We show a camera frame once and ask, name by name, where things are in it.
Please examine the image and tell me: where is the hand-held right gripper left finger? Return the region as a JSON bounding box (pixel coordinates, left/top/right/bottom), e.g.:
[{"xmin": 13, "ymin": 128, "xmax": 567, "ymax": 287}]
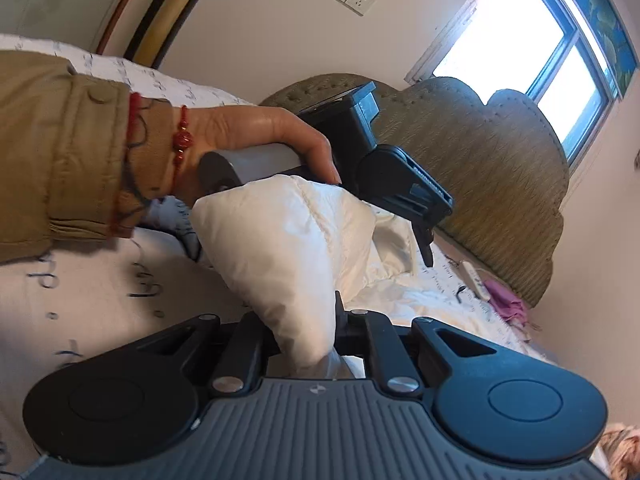
[{"xmin": 120, "ymin": 311, "xmax": 279, "ymax": 395}]

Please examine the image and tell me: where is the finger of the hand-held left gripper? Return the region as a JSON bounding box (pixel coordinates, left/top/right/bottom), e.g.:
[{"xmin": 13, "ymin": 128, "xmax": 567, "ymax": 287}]
[{"xmin": 409, "ymin": 209, "xmax": 435, "ymax": 268}]

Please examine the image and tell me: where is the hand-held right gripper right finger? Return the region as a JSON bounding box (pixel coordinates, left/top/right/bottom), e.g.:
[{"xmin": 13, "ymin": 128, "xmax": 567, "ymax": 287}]
[{"xmin": 334, "ymin": 291, "xmax": 501, "ymax": 397}]

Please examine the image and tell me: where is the white puffer jacket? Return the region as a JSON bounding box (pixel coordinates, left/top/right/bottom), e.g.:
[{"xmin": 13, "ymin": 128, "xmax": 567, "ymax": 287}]
[{"xmin": 190, "ymin": 174, "xmax": 481, "ymax": 381}]

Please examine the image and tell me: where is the person's left forearm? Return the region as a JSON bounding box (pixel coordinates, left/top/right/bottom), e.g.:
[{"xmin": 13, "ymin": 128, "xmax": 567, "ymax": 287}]
[{"xmin": 0, "ymin": 51, "xmax": 187, "ymax": 265}]

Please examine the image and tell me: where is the person's left hand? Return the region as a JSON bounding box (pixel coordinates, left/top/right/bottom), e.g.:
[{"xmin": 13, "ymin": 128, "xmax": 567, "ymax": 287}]
[{"xmin": 172, "ymin": 106, "xmax": 343, "ymax": 207}]

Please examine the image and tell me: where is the white power strip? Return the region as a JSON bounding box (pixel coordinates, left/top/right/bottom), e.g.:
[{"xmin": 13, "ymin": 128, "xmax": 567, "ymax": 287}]
[{"xmin": 457, "ymin": 260, "xmax": 493, "ymax": 303}]

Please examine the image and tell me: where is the olive green padded headboard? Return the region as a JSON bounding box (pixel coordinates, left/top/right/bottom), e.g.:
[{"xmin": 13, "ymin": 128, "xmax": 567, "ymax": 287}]
[{"xmin": 260, "ymin": 74, "xmax": 571, "ymax": 308}]

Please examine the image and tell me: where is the purple cloth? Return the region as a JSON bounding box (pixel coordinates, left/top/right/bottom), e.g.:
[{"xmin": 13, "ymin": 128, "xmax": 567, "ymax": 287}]
[{"xmin": 482, "ymin": 280, "xmax": 531, "ymax": 328}]

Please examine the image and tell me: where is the white script-print quilt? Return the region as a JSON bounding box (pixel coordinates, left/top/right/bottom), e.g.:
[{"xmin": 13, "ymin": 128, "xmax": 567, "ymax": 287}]
[{"xmin": 0, "ymin": 34, "xmax": 556, "ymax": 461}]

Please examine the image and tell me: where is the window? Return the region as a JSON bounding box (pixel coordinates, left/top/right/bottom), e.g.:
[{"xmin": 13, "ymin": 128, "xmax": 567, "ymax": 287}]
[{"xmin": 405, "ymin": 0, "xmax": 621, "ymax": 171}]

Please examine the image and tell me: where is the pink beige cloth pile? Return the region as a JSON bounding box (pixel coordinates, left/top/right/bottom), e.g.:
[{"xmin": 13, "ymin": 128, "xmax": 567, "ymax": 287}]
[{"xmin": 597, "ymin": 422, "xmax": 640, "ymax": 480}]

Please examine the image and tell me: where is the blue floral curtain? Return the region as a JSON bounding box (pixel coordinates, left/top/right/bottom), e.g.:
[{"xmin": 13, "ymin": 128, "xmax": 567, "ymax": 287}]
[{"xmin": 547, "ymin": 0, "xmax": 640, "ymax": 98}]

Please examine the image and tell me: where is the red bead bracelet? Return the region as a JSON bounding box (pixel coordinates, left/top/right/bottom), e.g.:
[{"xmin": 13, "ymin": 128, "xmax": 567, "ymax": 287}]
[{"xmin": 171, "ymin": 105, "xmax": 197, "ymax": 197}]

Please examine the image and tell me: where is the striped wall trim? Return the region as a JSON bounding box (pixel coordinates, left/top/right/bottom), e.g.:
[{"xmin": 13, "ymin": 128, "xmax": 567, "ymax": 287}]
[{"xmin": 95, "ymin": 0, "xmax": 231, "ymax": 71}]

